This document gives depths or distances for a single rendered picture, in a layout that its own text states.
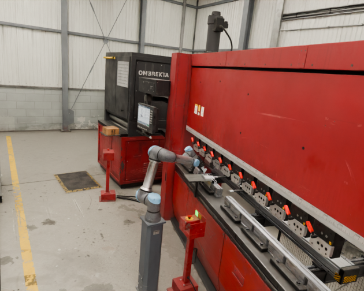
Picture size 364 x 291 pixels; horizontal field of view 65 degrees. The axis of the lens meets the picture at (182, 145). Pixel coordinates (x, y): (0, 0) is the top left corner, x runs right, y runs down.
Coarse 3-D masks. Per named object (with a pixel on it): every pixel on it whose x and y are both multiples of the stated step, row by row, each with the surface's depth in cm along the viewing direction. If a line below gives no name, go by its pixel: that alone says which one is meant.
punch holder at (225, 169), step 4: (224, 156) 270; (224, 160) 270; (228, 160) 262; (224, 164) 270; (228, 164) 262; (232, 164) 260; (224, 168) 269; (228, 168) 262; (224, 172) 269; (228, 172) 261; (228, 176) 264
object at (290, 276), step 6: (270, 258) 194; (276, 258) 194; (276, 264) 188; (282, 264) 188; (282, 270) 183; (288, 270) 183; (288, 276) 178; (294, 276) 178; (294, 282) 172; (300, 282) 173; (294, 288) 171; (300, 288) 168; (306, 288) 169
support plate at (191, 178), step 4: (188, 176) 305; (192, 176) 306; (196, 176) 307; (200, 176) 308; (188, 180) 295; (192, 180) 294; (196, 180) 295; (200, 180) 296; (204, 180) 298; (208, 180) 299; (212, 180) 300
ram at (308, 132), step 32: (192, 96) 354; (224, 96) 271; (256, 96) 220; (288, 96) 184; (320, 96) 159; (352, 96) 140; (192, 128) 353; (224, 128) 271; (256, 128) 220; (288, 128) 184; (320, 128) 159; (352, 128) 140; (256, 160) 219; (288, 160) 184; (320, 160) 159; (352, 160) 139; (320, 192) 159; (352, 192) 139; (352, 224) 139
